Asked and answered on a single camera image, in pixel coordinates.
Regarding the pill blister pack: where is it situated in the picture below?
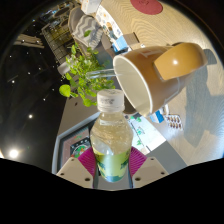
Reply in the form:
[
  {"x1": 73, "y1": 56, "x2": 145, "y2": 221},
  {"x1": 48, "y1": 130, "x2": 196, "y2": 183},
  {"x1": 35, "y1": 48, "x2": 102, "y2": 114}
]
[{"x1": 165, "y1": 114, "x2": 184, "y2": 130}]

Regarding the clear bottle with green label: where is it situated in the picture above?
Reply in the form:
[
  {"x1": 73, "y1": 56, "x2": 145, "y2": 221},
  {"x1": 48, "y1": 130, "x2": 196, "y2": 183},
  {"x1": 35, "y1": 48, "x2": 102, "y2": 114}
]
[{"x1": 89, "y1": 88, "x2": 134, "y2": 183}]

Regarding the small blue white carton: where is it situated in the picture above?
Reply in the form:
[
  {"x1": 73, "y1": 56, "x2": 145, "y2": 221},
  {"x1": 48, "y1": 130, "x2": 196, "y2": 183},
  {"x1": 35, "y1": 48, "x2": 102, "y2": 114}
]
[{"x1": 111, "y1": 34, "x2": 129, "y2": 54}]

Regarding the brown ceramic mug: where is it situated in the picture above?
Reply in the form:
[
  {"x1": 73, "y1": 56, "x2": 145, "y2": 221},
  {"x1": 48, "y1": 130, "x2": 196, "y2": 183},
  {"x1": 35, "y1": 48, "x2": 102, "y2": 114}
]
[{"x1": 112, "y1": 41, "x2": 208, "y2": 117}]

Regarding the green potted plant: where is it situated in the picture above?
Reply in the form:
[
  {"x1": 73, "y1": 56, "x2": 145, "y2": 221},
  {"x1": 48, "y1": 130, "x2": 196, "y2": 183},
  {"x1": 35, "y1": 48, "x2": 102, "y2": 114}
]
[{"x1": 58, "y1": 29, "x2": 116, "y2": 108}]

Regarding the flat blue white box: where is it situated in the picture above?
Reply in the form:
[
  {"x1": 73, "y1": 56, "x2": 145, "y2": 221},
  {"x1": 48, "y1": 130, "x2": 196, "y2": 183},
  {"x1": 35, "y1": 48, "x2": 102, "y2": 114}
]
[{"x1": 149, "y1": 109, "x2": 165, "y2": 124}]

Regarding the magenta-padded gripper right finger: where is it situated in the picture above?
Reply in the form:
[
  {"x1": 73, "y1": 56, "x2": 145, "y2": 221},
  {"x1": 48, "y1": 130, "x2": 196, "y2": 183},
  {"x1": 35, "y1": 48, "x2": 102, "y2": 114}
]
[{"x1": 128, "y1": 146, "x2": 170, "y2": 188}]

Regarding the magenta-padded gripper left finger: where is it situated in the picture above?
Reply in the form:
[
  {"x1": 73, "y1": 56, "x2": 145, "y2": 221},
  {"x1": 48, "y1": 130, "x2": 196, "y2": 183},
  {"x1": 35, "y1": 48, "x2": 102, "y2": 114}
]
[{"x1": 55, "y1": 146, "x2": 98, "y2": 188}]

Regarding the flat round red coaster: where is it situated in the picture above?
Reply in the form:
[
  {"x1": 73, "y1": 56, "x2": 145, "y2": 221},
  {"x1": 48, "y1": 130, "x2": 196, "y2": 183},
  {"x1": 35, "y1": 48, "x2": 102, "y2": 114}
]
[{"x1": 129, "y1": 0, "x2": 164, "y2": 16}]

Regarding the clear drinking glass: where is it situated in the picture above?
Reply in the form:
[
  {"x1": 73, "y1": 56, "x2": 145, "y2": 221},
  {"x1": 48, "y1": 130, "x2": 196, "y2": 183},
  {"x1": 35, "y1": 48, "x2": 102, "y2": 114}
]
[{"x1": 85, "y1": 68, "x2": 118, "y2": 80}]

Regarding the group of ceiling lights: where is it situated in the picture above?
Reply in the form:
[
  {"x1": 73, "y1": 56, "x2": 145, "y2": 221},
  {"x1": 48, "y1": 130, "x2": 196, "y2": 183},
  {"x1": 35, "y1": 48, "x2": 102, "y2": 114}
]
[{"x1": 6, "y1": 49, "x2": 46, "y2": 159}]

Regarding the printed white leaflet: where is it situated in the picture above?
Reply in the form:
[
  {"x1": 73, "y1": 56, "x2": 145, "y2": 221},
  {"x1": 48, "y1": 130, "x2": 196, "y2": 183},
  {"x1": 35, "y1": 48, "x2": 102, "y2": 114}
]
[{"x1": 94, "y1": 4, "x2": 123, "y2": 41}]

